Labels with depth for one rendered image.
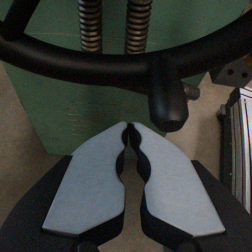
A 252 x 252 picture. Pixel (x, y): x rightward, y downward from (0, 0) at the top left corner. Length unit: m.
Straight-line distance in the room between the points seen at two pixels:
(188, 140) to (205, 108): 0.24
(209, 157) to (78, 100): 0.71
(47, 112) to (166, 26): 0.39
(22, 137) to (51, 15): 0.68
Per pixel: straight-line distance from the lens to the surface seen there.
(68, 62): 0.16
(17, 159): 0.92
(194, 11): 0.36
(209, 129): 1.09
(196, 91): 0.35
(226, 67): 0.41
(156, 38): 0.37
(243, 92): 1.02
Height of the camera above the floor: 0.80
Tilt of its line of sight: 59 degrees down
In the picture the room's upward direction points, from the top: 15 degrees clockwise
